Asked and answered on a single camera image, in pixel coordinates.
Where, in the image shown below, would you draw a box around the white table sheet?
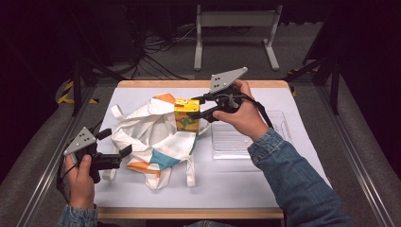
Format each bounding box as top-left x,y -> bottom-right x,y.
93,86 -> 333,210

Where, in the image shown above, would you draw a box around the yellow black hazard tape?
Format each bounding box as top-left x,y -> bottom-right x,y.
56,79 -> 100,105

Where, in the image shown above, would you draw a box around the yellow drink carton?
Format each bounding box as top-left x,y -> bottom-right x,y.
173,97 -> 201,133

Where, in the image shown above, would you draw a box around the left hand-held gripper cable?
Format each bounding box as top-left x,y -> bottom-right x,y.
56,155 -> 78,204

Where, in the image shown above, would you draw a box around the white tote bag colour patches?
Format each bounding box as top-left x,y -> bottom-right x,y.
102,93 -> 211,191

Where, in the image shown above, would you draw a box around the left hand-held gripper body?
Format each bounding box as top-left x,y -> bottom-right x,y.
63,127 -> 123,184

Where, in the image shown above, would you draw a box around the tangle of floor cables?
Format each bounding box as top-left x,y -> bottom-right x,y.
124,23 -> 198,80

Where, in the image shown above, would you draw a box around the right hand-held gripper cable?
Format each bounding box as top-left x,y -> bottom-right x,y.
237,94 -> 274,130

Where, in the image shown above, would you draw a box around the white metal stand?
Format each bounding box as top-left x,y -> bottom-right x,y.
193,4 -> 284,72

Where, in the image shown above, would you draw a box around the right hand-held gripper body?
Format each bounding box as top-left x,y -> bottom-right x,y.
201,66 -> 249,124

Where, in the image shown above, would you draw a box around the clear plastic tray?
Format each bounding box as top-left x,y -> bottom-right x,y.
210,110 -> 293,161

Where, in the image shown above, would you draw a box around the person's denim leg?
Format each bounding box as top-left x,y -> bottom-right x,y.
183,219 -> 238,227

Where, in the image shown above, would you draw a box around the aluminium frame rail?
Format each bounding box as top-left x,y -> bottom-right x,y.
14,85 -> 96,227
315,84 -> 396,227

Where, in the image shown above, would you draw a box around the person's left hand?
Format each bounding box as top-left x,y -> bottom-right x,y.
63,153 -> 96,210

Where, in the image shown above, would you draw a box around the black tripod stand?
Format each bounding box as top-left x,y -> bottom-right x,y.
69,53 -> 128,118
283,55 -> 342,116

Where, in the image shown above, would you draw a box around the person's right hand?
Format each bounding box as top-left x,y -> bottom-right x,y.
212,79 -> 270,143

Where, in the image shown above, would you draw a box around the hand-held gripper cable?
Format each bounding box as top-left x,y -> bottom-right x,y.
56,155 -> 78,204
237,94 -> 274,130

